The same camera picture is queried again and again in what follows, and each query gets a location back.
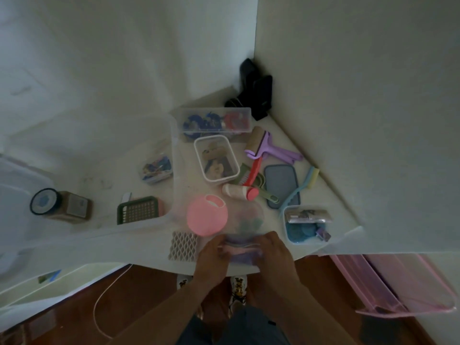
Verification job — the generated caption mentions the purple item in bag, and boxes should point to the purple item in bag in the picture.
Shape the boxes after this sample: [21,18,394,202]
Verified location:
[224,246,263,266]

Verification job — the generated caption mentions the brown jar with blue lid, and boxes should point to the brown jar with blue lid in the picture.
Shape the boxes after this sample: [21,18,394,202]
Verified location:
[29,188,92,223]

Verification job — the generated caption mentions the person's dark shorts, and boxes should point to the person's dark shorts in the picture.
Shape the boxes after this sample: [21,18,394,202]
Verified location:
[176,305,292,345]

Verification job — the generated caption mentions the white honeycomb soap holder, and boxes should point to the white honeycomb soap holder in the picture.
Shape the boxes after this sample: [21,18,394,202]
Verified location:
[168,231,200,262]

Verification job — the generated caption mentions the green measuring spoon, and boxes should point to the green measuring spoon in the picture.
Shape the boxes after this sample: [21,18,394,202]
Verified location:
[253,178,280,209]

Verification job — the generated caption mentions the person's right hand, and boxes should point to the person's right hand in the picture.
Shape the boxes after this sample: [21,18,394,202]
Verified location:
[248,231,299,288]

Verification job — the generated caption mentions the purple lint roller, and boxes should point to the purple lint roller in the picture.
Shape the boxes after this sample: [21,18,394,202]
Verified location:
[244,126,304,166]

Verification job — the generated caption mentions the red handled brush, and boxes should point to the red handled brush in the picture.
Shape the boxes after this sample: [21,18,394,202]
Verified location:
[241,157,264,186]

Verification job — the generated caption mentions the white and pink roller bottle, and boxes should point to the white and pink roller bottle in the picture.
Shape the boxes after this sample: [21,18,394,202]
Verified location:
[222,183,259,201]

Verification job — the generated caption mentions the large clear storage bin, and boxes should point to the large clear storage bin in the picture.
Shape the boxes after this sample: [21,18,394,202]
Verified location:
[47,113,180,245]

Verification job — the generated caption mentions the person's right forearm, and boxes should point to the person's right forearm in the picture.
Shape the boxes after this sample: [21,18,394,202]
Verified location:
[252,278,351,345]

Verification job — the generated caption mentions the long clear box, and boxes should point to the long clear box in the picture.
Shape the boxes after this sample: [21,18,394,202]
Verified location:
[171,107,252,143]

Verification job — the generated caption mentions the white shelf tray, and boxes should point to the white shelf tray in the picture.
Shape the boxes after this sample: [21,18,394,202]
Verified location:
[0,261,132,315]

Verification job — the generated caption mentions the clear plastic zip bag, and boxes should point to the clear plastic zip bag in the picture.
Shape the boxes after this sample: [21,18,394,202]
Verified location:
[217,199,267,267]

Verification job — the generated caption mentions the clear container with blue contents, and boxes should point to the clear container with blue contents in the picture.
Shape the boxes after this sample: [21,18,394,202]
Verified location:
[282,205,333,245]

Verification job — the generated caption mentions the grey-blue container lid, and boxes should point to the grey-blue container lid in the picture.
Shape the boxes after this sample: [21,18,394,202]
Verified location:
[264,164,300,206]

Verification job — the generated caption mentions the pink plastic drawer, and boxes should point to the pink plastic drawer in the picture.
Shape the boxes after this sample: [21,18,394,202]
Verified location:
[330,253,458,317]

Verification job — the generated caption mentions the person's left forearm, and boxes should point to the person's left forearm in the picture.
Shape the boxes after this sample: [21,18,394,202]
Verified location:
[104,278,225,345]

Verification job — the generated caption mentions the green grater box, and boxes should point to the green grater box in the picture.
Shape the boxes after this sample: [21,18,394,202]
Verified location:
[116,196,161,225]

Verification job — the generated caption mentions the square clear container white rim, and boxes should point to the square clear container white rim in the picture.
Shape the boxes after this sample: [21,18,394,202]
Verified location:
[194,135,241,184]

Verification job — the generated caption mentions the blue brush with yellow sponge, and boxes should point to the blue brush with yellow sponge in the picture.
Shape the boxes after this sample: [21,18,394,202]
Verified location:
[278,166,320,212]

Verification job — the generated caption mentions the person's patterned right shoe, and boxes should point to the person's patterned right shoe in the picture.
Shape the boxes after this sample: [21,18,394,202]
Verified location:
[229,275,248,315]

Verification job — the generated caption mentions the person's left hand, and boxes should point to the person's left hand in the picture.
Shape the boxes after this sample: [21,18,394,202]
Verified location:
[193,234,234,285]

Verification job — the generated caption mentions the pink round plastic ball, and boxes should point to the pink round plastic ball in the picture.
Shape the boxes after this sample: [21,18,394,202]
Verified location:
[186,194,228,237]

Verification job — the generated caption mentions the small clear box of clips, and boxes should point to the small clear box of clips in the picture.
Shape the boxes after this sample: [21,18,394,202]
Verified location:
[140,153,174,186]

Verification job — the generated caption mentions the white cable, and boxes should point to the white cable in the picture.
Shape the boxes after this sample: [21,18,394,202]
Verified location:
[93,264,133,340]

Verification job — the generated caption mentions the green dustpan scoop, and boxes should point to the green dustpan scoop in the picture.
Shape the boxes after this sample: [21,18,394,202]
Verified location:
[230,163,254,185]

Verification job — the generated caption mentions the black device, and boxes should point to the black device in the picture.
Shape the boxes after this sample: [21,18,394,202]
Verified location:
[225,58,273,121]

